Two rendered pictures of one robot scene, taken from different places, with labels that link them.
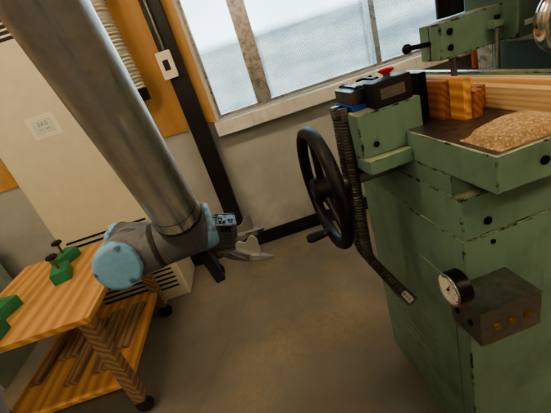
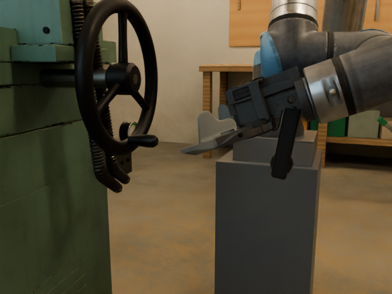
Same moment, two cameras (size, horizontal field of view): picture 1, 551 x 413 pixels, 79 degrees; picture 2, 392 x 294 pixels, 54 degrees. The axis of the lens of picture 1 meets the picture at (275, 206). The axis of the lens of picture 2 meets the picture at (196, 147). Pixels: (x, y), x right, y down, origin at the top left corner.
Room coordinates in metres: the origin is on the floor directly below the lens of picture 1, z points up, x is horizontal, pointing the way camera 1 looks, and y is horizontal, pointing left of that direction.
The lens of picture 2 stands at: (1.33, 0.27, 0.83)
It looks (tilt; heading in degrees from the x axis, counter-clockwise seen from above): 12 degrees down; 201
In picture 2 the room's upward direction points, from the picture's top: straight up
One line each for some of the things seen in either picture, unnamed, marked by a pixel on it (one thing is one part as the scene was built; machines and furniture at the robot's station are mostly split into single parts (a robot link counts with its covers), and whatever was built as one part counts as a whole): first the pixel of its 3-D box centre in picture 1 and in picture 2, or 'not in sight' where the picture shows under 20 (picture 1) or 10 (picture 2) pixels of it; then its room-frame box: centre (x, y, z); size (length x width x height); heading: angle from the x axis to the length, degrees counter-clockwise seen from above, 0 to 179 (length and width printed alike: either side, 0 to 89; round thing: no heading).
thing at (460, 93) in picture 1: (433, 95); not in sight; (0.69, -0.39, 0.94); 0.20 x 0.02 x 0.08; 4
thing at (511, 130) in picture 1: (515, 124); not in sight; (0.47, -0.38, 0.91); 0.12 x 0.09 x 0.03; 94
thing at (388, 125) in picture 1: (375, 123); (53, 23); (0.71, -0.26, 0.91); 0.15 x 0.14 x 0.09; 4
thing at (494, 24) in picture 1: (495, 42); not in sight; (0.68, -0.52, 1.00); 0.02 x 0.02 x 0.10; 4
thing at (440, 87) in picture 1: (422, 97); not in sight; (0.70, -0.37, 0.94); 0.16 x 0.01 x 0.07; 4
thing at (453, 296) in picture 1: (457, 289); (128, 136); (0.45, -0.26, 0.65); 0.06 x 0.04 x 0.08; 4
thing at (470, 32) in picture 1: (461, 37); not in sight; (0.72, -0.47, 1.03); 0.14 x 0.07 x 0.09; 94
